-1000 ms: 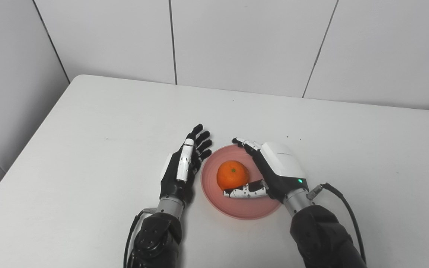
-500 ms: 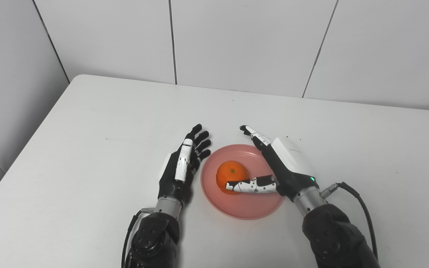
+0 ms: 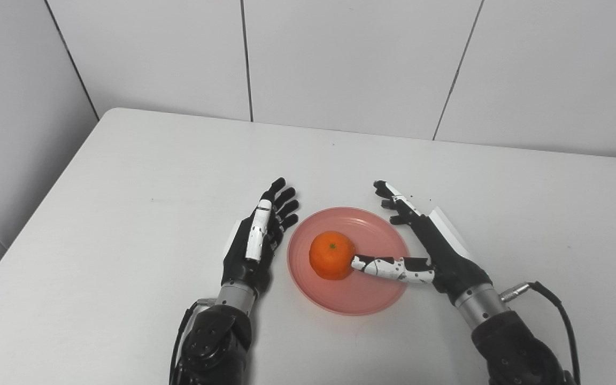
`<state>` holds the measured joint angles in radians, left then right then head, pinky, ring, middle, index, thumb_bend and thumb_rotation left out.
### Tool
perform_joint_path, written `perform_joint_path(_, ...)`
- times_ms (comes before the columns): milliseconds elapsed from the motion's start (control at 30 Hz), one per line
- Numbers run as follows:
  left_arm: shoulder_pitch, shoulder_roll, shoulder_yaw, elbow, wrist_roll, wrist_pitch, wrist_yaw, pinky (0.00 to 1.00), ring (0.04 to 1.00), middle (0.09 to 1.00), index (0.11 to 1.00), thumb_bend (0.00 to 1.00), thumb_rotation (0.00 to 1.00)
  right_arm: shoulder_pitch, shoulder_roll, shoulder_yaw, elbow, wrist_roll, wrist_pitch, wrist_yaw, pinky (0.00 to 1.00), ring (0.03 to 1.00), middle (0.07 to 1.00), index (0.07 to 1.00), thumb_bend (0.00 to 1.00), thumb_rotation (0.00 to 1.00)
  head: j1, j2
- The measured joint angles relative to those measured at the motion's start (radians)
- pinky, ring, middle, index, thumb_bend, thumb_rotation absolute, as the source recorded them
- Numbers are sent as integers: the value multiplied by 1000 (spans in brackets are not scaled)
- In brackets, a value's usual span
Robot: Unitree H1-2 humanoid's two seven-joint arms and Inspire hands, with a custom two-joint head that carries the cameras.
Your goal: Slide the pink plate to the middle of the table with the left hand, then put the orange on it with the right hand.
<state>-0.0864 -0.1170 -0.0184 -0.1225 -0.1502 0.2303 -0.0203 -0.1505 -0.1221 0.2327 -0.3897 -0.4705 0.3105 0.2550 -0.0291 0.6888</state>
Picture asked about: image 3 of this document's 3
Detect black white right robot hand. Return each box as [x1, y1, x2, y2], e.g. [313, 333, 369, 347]
[351, 180, 493, 305]

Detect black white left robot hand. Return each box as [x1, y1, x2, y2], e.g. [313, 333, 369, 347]
[221, 178, 299, 297]

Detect pink round plate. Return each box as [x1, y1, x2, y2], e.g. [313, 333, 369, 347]
[287, 207, 410, 316]

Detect orange fruit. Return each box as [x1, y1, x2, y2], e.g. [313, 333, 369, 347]
[309, 230, 357, 281]

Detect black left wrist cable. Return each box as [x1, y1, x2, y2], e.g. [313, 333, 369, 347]
[168, 298, 217, 385]

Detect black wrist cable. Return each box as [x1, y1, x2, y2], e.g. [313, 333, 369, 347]
[500, 281, 581, 385]
[168, 298, 217, 385]

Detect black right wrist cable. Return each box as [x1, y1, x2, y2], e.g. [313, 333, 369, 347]
[500, 281, 581, 385]

